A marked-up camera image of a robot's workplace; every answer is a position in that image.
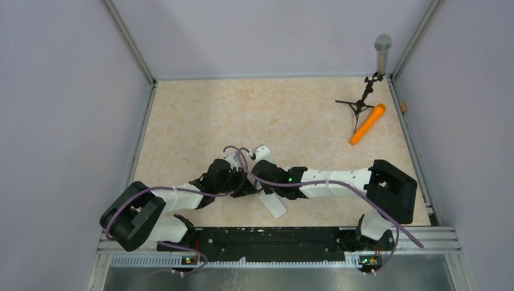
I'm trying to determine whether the white remote control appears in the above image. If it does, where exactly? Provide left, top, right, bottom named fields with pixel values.
left=257, top=190, right=287, bottom=219

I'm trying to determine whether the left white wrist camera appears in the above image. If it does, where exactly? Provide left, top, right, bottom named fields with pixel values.
left=223, top=150, right=241, bottom=169

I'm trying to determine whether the orange toy microphone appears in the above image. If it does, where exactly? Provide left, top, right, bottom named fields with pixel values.
left=349, top=104, right=386, bottom=146

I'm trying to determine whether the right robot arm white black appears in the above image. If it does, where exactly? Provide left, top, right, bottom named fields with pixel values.
left=248, top=159, right=418, bottom=250

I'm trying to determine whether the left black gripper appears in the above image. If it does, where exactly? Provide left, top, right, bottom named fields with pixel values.
left=215, top=167, right=259, bottom=198

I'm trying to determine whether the grey metal cylinder post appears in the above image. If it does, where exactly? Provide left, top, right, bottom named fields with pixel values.
left=374, top=34, right=392, bottom=76

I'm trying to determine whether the black mini tripod stand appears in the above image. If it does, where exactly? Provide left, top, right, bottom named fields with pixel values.
left=335, top=72, right=384, bottom=133

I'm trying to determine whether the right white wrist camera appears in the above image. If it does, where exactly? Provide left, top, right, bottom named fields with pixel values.
left=251, top=145, right=276, bottom=164

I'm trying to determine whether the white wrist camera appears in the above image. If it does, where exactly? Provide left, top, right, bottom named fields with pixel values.
left=223, top=150, right=241, bottom=169
left=251, top=145, right=276, bottom=164

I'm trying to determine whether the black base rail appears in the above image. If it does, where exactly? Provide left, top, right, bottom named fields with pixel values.
left=156, top=226, right=396, bottom=264

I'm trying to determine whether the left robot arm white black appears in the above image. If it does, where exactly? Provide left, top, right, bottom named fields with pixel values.
left=99, top=159, right=256, bottom=252

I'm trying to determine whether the small tan block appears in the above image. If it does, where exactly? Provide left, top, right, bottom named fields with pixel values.
left=399, top=102, right=408, bottom=114

